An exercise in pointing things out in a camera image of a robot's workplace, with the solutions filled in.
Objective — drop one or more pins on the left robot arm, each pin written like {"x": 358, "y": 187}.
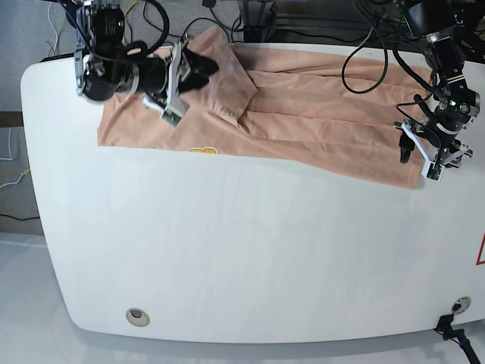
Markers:
{"x": 458, "y": 105}

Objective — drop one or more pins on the table cable grommet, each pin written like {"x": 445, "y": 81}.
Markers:
{"x": 461, "y": 305}
{"x": 137, "y": 317}

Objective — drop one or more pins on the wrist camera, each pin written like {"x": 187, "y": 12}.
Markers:
{"x": 432, "y": 171}
{"x": 174, "y": 111}

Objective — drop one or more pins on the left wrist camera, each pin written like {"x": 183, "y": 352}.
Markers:
{"x": 432, "y": 171}

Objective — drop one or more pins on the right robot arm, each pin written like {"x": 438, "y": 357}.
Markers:
{"x": 105, "y": 66}

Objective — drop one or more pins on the red triangle warning sticker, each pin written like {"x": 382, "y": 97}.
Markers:
{"x": 480, "y": 258}

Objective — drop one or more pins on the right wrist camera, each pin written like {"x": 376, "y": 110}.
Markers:
{"x": 174, "y": 111}

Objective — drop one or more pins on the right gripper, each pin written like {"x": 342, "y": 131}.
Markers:
{"x": 196, "y": 67}

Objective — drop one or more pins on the left table cable grommet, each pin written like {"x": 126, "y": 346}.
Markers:
{"x": 137, "y": 317}

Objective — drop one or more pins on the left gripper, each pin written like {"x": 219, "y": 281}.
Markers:
{"x": 415, "y": 135}

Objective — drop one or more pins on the black clamp with cable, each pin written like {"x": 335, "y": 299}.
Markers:
{"x": 445, "y": 329}

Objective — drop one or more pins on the right table cable grommet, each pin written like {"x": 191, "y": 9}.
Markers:
{"x": 461, "y": 305}

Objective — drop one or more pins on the peach pink T-shirt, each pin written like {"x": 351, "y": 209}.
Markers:
{"x": 318, "y": 109}

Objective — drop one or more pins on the black equipment frame base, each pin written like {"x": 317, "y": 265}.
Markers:
{"x": 260, "y": 20}

